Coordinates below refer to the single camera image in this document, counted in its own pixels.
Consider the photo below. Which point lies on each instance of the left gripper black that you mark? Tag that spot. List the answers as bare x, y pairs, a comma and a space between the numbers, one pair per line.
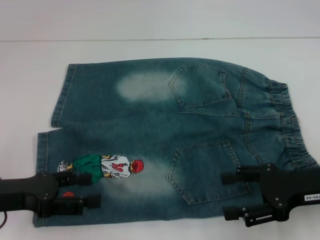
30, 192

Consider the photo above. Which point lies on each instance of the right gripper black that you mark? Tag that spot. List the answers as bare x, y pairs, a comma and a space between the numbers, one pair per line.
282, 190

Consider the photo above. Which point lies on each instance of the blue denim shorts with print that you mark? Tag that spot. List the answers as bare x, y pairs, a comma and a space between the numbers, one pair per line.
155, 125

